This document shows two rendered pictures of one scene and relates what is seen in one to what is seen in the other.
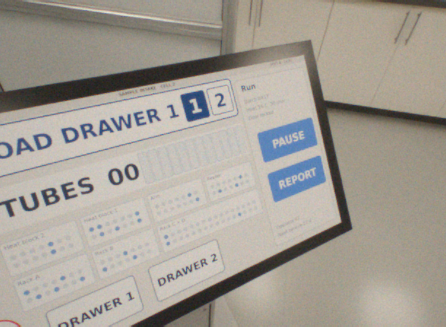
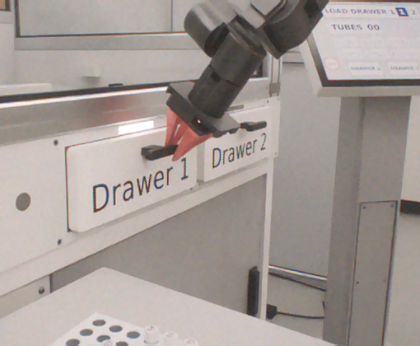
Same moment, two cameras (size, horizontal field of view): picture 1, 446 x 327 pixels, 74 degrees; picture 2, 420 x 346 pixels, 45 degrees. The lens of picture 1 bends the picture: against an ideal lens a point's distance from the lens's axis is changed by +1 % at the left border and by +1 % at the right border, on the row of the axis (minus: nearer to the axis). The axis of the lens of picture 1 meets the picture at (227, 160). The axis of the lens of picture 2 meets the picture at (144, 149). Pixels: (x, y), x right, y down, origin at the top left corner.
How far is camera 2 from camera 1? 1.35 m
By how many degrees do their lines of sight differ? 37
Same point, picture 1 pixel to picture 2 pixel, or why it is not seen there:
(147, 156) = (382, 24)
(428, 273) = not seen: outside the picture
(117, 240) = (372, 48)
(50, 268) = (347, 48)
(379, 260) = not seen: outside the picture
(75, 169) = (355, 21)
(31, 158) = (341, 15)
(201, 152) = (406, 28)
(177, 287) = (399, 72)
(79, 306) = (358, 63)
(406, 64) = not seen: outside the picture
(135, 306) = (380, 72)
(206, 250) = (413, 63)
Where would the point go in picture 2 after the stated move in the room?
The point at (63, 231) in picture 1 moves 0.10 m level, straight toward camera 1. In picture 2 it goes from (352, 38) to (383, 37)
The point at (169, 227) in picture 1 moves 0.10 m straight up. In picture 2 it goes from (394, 49) to (398, 11)
